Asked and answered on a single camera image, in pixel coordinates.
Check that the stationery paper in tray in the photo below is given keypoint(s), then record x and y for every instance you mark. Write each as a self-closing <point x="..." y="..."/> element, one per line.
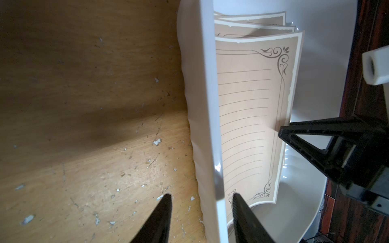
<point x="247" y="26"/>

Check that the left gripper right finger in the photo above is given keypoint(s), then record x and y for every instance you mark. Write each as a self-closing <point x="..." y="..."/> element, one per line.
<point x="247" y="227"/>

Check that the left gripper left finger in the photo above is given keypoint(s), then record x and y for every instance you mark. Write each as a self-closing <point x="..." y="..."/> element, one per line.
<point x="157" y="226"/>

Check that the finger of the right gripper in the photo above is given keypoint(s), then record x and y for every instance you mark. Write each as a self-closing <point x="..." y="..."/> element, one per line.
<point x="325" y="143"/>

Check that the white plastic storage tray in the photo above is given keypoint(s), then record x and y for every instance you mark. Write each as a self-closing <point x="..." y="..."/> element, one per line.
<point x="329" y="29"/>

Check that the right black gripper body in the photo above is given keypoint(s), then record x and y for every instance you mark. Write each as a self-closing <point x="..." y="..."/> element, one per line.
<point x="367" y="167"/>

